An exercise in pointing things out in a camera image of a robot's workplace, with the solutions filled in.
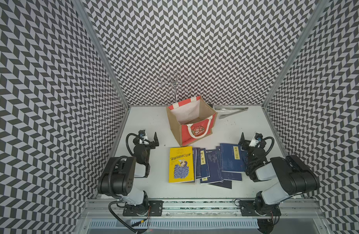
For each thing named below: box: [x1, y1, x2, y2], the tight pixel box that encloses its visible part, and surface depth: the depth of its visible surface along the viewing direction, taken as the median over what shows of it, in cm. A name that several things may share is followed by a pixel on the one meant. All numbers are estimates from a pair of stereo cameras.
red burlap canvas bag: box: [166, 95, 218, 147], surface depth 91 cm
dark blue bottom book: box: [207, 180, 233, 190], surface depth 82 cm
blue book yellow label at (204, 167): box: [199, 147, 211, 178], surface depth 86 cm
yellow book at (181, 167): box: [168, 146, 196, 184], surface depth 84 cm
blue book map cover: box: [199, 149, 224, 185], surface depth 84 cm
